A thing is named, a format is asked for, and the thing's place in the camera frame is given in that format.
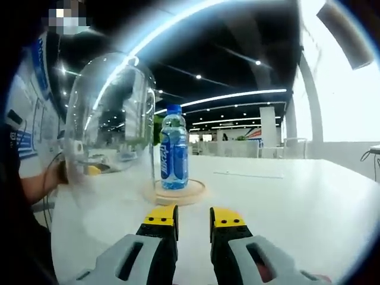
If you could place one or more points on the window with white blinds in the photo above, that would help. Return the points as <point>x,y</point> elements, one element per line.
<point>344,98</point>

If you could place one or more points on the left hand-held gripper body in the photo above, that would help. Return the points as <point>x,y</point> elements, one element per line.
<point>79,148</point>

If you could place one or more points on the person's left hand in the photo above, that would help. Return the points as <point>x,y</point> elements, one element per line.
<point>62,173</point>

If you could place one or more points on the white chest-worn device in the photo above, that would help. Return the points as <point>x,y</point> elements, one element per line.
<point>15,117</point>

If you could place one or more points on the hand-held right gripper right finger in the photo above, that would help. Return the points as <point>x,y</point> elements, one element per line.
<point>237,255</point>

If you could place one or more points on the blue white wall poster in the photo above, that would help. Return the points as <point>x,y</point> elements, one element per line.
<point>41,77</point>

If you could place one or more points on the person's dark shirt torso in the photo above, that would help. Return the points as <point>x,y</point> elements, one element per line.
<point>17,222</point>

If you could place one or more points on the white pillar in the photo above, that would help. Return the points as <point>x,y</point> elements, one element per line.
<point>267,127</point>

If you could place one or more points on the round wooden base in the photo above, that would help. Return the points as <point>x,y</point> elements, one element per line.
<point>178,194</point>

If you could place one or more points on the clear glass dome cover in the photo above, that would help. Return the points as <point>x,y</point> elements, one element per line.
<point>112,118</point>

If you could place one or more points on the blue drink bottle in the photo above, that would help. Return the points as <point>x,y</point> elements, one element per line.
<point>174,154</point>

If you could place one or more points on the white strip on table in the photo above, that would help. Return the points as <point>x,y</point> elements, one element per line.
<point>249,174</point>

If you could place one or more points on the green leafy plant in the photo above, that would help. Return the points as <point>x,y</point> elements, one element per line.
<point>157,127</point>

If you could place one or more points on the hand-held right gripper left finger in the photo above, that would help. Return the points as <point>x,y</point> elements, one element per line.
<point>130,258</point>

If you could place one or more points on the curved ceiling light strip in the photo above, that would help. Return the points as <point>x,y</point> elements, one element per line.
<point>154,32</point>

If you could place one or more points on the straight ceiling light strip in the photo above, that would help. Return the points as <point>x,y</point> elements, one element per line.
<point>231,96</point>

